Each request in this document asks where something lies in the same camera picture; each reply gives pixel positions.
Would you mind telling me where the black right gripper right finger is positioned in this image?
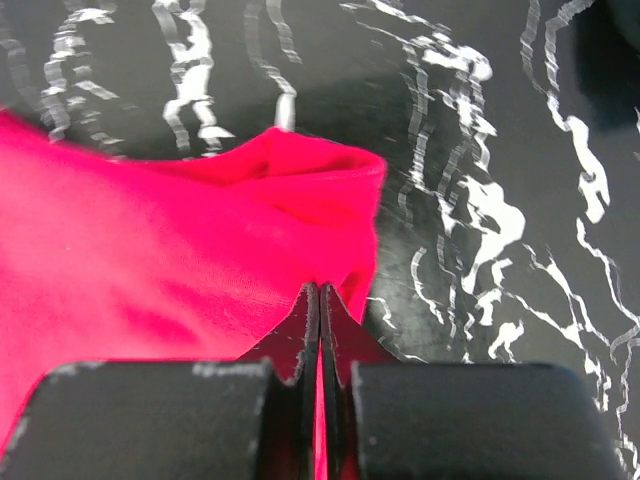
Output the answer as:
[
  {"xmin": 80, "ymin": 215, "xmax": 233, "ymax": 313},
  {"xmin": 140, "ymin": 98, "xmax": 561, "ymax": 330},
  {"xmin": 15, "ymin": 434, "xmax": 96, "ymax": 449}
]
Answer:
[{"xmin": 319, "ymin": 285, "xmax": 624, "ymax": 479}]

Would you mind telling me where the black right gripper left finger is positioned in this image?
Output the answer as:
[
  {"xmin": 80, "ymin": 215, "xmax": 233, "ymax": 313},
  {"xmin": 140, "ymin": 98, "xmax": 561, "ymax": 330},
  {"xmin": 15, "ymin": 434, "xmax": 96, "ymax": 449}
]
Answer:
[{"xmin": 1, "ymin": 284, "xmax": 319, "ymax": 479}]

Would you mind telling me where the red t-shirt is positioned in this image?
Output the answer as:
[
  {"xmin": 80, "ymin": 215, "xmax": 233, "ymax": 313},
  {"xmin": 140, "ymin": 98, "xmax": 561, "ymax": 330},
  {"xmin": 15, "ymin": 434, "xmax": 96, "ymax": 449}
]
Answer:
[{"xmin": 1, "ymin": 114, "xmax": 386, "ymax": 433}]

